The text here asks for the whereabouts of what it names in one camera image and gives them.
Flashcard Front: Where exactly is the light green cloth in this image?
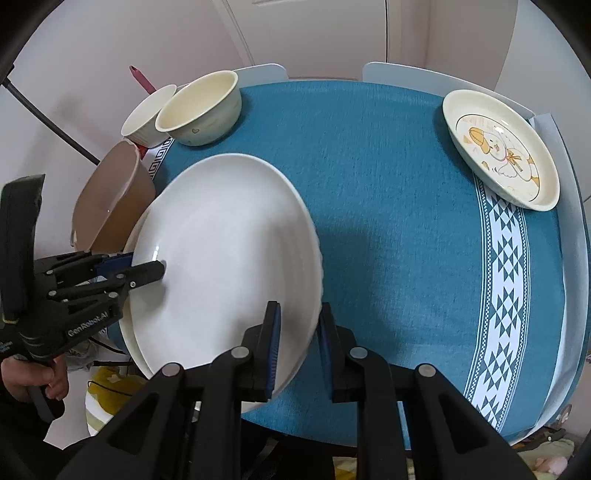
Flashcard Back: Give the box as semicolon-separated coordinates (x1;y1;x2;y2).
517;436;575;480

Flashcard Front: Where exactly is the printed table mat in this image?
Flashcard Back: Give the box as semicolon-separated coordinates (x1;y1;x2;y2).
137;136;176;183

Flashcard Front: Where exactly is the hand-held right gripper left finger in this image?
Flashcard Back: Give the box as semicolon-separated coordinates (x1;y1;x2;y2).
55;301;282;480

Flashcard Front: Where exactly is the light blue under cloth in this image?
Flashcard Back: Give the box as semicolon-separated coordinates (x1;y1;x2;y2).
526;113;583;444

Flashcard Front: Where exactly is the cartoon print plate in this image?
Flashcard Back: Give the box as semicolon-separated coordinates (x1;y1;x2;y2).
442;89;561;212

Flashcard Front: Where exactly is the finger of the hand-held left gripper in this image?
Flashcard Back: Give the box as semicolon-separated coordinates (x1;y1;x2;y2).
46;260;167;319
34;250;136;282

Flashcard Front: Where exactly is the cream bowl with heart print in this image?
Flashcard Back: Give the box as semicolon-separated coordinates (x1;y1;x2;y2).
154;70;242;147

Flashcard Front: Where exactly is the large white plate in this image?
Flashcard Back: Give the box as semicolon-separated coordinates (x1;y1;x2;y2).
128;154;322;414

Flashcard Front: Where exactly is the white ribbed bowl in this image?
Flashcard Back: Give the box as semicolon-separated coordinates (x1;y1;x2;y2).
121;84;178;148

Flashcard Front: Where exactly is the person's left forearm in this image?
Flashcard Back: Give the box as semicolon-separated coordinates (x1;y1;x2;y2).
0;392;61;480

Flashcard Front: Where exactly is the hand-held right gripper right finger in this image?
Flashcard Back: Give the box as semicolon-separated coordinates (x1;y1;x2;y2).
316;302;541;480

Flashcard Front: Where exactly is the pink red handle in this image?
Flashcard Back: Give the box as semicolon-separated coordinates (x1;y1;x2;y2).
129;65;158;95

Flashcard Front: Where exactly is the brown plastic bowl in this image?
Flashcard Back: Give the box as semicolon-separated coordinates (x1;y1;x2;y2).
69;140;156;254

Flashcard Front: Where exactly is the person's left hand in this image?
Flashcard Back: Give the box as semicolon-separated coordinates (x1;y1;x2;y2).
0;357;70;402

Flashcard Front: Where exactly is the black pole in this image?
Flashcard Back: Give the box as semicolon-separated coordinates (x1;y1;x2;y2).
0;76;100;167

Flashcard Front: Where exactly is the blue patterned tablecloth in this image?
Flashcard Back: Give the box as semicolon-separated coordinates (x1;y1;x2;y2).
150;78;566;446

